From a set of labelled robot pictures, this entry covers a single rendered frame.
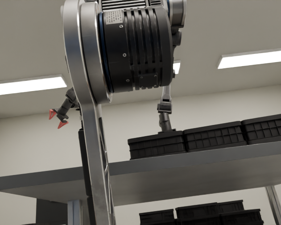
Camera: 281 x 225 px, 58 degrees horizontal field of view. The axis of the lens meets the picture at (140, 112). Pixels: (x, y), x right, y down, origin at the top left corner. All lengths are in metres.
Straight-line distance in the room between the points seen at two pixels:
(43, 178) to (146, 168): 0.31
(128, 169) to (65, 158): 4.37
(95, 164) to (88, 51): 0.23
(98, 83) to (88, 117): 0.08
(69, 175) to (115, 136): 4.24
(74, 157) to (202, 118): 2.63
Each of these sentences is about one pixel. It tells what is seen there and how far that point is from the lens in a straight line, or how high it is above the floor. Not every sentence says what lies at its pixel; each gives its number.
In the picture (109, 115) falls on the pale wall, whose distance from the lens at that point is 5.20.
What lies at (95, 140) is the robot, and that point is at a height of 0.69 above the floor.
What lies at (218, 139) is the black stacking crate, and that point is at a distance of 1.34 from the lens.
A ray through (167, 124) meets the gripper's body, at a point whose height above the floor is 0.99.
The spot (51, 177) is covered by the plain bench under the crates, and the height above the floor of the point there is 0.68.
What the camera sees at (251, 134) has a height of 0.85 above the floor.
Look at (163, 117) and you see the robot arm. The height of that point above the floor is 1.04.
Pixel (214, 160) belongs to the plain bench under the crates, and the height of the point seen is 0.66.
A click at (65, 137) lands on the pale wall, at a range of 5.24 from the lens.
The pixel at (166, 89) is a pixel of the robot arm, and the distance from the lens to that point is 1.57.
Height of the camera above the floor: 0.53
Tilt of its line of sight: 23 degrees up
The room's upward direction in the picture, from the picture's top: 8 degrees counter-clockwise
